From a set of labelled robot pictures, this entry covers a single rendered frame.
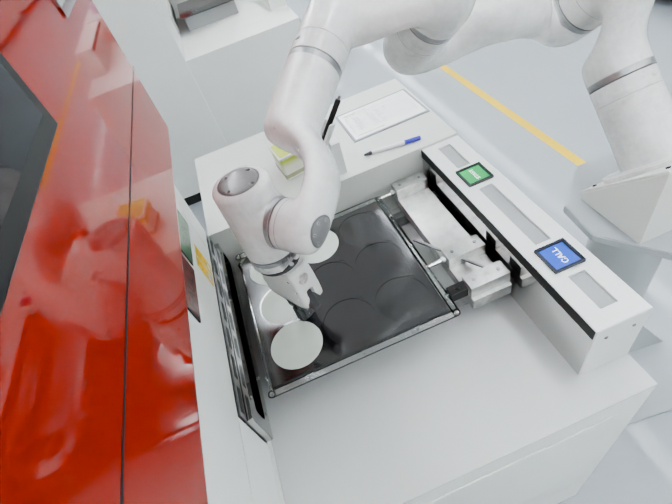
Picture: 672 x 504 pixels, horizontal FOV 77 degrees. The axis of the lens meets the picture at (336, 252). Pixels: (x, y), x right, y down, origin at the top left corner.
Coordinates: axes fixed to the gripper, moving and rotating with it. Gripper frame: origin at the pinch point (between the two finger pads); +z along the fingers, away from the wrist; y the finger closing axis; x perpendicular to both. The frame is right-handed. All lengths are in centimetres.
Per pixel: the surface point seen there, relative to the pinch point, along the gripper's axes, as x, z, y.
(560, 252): -29.2, -4.2, -35.6
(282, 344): 7.3, 2.4, 0.1
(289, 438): 18.8, 10.4, -8.7
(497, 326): -19.5, 10.2, -29.7
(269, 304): 1.9, 2.3, 8.9
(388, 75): -233, 92, 147
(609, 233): -51, 10, -40
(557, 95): -234, 92, 24
